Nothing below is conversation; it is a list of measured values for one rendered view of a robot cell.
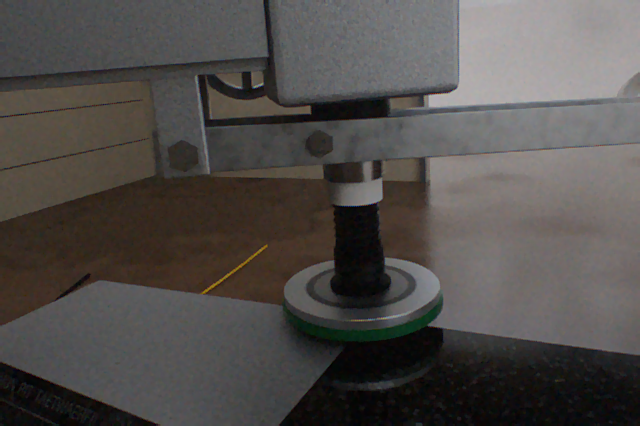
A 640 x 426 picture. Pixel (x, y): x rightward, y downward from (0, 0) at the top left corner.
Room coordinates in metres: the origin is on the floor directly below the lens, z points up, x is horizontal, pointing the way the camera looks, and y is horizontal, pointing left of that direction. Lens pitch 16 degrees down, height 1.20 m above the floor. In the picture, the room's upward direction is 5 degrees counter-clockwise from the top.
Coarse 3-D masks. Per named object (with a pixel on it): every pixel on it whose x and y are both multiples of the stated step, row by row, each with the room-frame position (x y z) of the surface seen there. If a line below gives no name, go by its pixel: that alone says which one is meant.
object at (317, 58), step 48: (288, 0) 0.54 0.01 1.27; (336, 0) 0.54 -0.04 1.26; (384, 0) 0.55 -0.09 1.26; (432, 0) 0.56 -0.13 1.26; (288, 48) 0.54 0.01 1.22; (336, 48) 0.54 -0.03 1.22; (384, 48) 0.55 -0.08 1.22; (432, 48) 0.56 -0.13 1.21; (288, 96) 0.54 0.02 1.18; (336, 96) 0.55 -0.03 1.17; (384, 96) 0.55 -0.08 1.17
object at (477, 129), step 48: (624, 96) 0.76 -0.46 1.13; (192, 144) 0.54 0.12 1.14; (240, 144) 0.58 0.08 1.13; (288, 144) 0.59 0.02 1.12; (336, 144) 0.59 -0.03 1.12; (384, 144) 0.60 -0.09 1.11; (432, 144) 0.61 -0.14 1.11; (480, 144) 0.61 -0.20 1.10; (528, 144) 0.62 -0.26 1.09; (576, 144) 0.63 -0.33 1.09
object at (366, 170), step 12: (324, 168) 0.65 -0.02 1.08; (336, 168) 0.63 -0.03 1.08; (348, 168) 0.62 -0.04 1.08; (360, 168) 0.62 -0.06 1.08; (372, 168) 0.62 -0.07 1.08; (384, 168) 0.64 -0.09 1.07; (336, 180) 0.63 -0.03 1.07; (348, 180) 0.62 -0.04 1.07; (360, 180) 0.62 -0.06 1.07; (372, 180) 0.63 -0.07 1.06
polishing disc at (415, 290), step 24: (408, 264) 0.72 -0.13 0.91; (288, 288) 0.66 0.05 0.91; (312, 288) 0.66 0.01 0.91; (408, 288) 0.63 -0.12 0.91; (432, 288) 0.62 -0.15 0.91; (312, 312) 0.58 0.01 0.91; (336, 312) 0.58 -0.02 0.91; (360, 312) 0.57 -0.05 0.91; (384, 312) 0.57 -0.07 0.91; (408, 312) 0.56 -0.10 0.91
